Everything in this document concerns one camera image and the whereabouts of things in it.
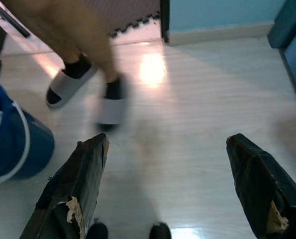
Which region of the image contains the black metal rod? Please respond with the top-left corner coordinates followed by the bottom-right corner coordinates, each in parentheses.
top-left (0, 0), bottom-right (30, 38)

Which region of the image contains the teal upholstered bed headboard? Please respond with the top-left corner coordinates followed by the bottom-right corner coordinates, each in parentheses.
top-left (267, 0), bottom-right (296, 112)

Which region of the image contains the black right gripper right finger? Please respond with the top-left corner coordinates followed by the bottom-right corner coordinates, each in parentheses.
top-left (226, 133), bottom-right (296, 239)

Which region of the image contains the dark foam puzzle mat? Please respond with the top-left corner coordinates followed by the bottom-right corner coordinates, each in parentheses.
top-left (88, 0), bottom-right (163, 39)

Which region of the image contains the grey slide slipper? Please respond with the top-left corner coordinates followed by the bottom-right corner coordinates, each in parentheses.
top-left (46, 53), bottom-right (98, 109)
top-left (95, 74), bottom-right (129, 132)

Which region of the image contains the person with tan legs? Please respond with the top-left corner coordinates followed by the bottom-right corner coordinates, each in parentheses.
top-left (3, 0), bottom-right (128, 132)

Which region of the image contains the blue bucket white rim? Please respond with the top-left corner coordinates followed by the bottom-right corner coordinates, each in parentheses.
top-left (0, 76), bottom-right (55, 187)

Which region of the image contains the black door frame post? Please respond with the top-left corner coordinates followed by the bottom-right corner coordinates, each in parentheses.
top-left (160, 0), bottom-right (171, 43)

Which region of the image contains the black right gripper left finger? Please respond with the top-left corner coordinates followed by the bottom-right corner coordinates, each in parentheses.
top-left (19, 132), bottom-right (110, 239)

